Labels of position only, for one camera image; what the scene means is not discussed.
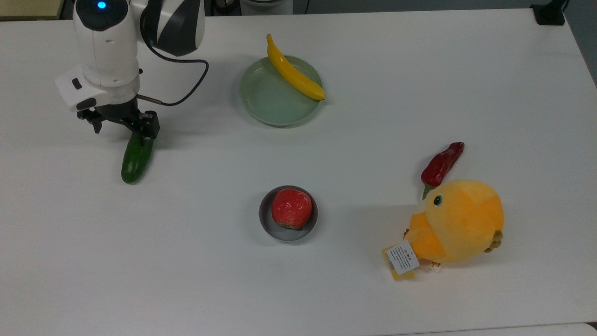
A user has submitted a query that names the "small metal bowl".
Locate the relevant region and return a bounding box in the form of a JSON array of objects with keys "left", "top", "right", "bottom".
[{"left": 259, "top": 185, "right": 319, "bottom": 242}]

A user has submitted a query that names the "pale green plate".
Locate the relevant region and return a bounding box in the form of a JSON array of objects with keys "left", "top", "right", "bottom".
[{"left": 239, "top": 55, "right": 323, "bottom": 127}]

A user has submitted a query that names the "red apple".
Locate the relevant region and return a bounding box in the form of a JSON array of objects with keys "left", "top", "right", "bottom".
[{"left": 271, "top": 188, "right": 312, "bottom": 230}]

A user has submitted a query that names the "tan wooden cabinet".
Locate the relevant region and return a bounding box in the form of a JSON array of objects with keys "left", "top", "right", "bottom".
[{"left": 0, "top": 0, "right": 63, "bottom": 19}]

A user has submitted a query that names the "yellow banana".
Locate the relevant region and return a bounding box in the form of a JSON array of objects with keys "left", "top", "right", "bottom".
[{"left": 266, "top": 34, "right": 326, "bottom": 101}]

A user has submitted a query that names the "yellow plush chick toy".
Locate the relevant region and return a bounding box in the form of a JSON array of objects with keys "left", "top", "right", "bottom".
[{"left": 382, "top": 180, "right": 505, "bottom": 280}]

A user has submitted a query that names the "black stand base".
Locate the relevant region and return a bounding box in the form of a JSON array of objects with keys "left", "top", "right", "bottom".
[{"left": 532, "top": 0, "right": 567, "bottom": 26}]

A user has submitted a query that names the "red chili pepper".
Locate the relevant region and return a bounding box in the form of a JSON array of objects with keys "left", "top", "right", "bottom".
[{"left": 421, "top": 142, "right": 465, "bottom": 200}]

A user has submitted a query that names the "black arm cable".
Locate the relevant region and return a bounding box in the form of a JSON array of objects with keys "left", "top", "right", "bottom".
[{"left": 138, "top": 14, "right": 209, "bottom": 107}]

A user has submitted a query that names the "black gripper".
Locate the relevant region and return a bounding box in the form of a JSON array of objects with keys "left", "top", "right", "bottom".
[{"left": 77, "top": 97, "right": 160, "bottom": 140}]

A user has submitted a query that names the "green cucumber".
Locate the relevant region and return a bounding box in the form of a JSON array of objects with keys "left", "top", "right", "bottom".
[{"left": 121, "top": 132, "right": 154, "bottom": 184}]

